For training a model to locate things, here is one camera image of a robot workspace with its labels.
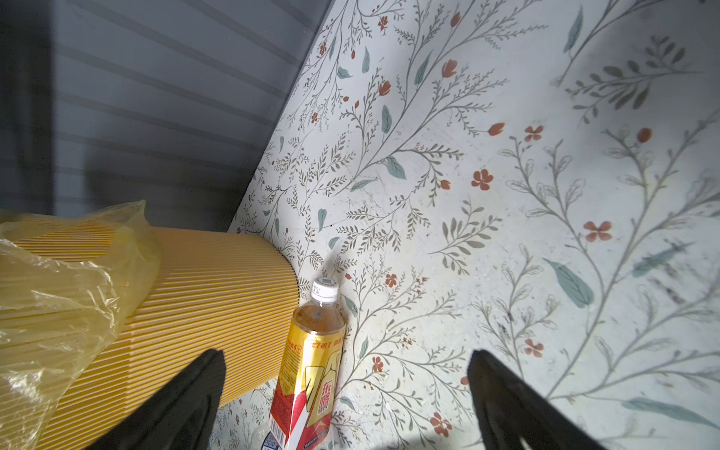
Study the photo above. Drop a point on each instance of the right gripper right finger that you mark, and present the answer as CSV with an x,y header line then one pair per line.
x,y
511,415

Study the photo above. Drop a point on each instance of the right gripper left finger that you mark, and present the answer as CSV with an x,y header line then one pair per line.
x,y
180,415

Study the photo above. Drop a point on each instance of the yellow plastic waste bin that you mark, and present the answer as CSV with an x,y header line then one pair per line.
x,y
234,293

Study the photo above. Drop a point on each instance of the yellow bin liner bag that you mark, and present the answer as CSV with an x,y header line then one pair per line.
x,y
67,288

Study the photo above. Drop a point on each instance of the red yellow tea bottle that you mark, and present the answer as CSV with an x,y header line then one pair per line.
x,y
301,412

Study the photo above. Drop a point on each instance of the floral table mat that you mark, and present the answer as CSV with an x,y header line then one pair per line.
x,y
537,179

